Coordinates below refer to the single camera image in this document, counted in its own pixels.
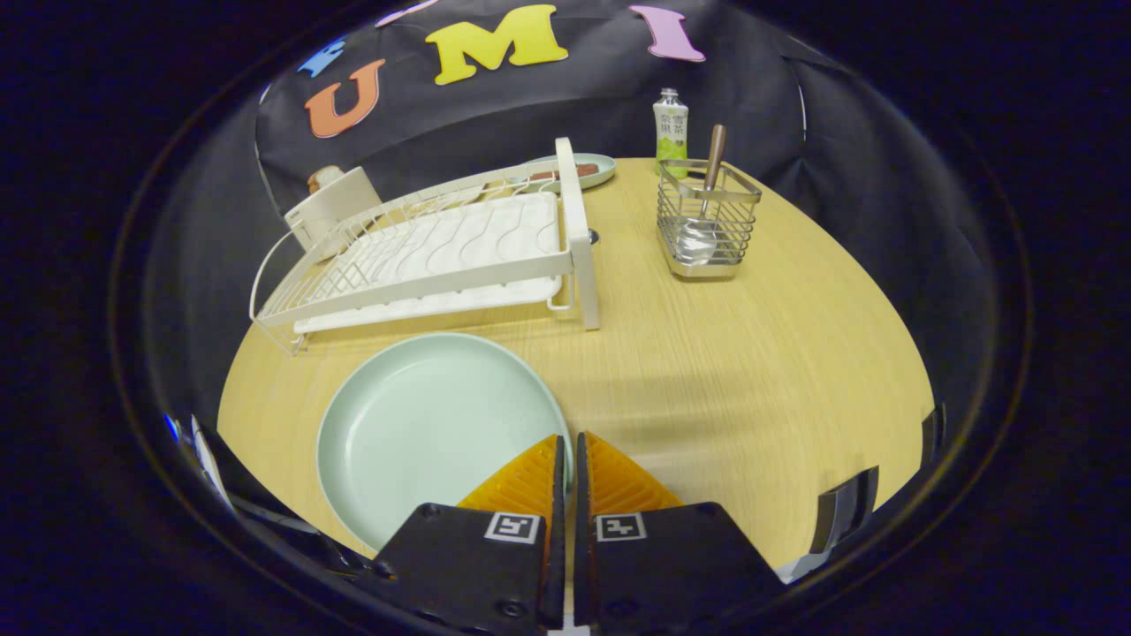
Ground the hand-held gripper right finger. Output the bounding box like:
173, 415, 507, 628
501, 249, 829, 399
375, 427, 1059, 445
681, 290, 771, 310
574, 431, 787, 632

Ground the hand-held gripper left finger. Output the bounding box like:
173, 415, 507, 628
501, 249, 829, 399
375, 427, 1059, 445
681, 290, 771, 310
367, 433, 567, 632

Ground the light green plate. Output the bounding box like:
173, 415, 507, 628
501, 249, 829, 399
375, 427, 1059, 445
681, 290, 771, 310
315, 332, 573, 553

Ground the metal wire basket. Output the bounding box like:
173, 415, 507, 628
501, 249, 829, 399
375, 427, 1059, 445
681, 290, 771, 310
656, 158, 763, 281

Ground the white wire dish rack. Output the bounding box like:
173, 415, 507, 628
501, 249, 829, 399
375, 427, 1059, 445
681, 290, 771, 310
250, 137, 602, 356

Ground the wooden handle metal spoon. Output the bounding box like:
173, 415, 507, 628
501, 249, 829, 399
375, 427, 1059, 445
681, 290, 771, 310
676, 124, 728, 264

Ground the small green food plate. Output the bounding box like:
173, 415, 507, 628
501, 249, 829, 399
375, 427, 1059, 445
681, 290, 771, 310
511, 152, 618, 193

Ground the dark glossy block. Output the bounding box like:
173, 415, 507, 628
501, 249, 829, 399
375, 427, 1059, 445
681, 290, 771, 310
919, 404, 948, 469

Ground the white toaster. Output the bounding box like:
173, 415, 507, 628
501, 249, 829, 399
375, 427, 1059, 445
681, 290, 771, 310
285, 166, 383, 261

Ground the green and white bottle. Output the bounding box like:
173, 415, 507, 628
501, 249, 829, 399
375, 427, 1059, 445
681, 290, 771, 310
652, 87, 690, 178

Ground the black backdrop cloth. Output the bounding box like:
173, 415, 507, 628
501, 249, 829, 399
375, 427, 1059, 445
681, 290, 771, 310
146, 0, 991, 425

